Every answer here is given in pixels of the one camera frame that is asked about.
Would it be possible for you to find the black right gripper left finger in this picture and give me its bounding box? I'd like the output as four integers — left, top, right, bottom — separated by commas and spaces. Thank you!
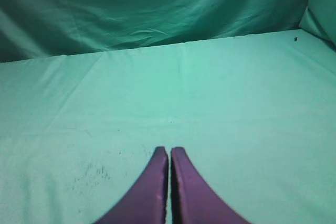
96, 146, 168, 224

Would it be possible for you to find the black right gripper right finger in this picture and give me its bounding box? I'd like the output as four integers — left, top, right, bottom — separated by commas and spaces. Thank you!
171, 147, 248, 224

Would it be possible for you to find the green table cloth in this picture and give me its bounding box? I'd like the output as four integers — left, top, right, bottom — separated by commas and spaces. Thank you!
1, 30, 335, 223

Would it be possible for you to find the green backdrop cloth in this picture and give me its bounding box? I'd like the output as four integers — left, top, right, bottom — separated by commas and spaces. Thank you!
1, 0, 335, 62

